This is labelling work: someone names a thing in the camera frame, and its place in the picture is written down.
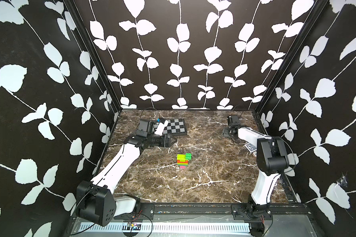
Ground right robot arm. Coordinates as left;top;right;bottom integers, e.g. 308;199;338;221
223;115;289;205

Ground blue playing card box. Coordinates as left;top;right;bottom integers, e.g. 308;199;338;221
244;143;257;153

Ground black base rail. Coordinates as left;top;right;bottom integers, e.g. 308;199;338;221
114;202;312;221

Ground white perforated strip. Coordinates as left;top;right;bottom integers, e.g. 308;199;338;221
78;222;251;235

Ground small circuit board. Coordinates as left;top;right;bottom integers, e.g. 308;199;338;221
123;223;142;232

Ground black white chessboard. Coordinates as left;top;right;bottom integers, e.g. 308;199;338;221
163;118;187;136

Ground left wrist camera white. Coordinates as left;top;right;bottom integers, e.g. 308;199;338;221
154;118;169;136

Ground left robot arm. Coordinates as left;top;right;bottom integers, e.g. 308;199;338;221
75;134;174;227

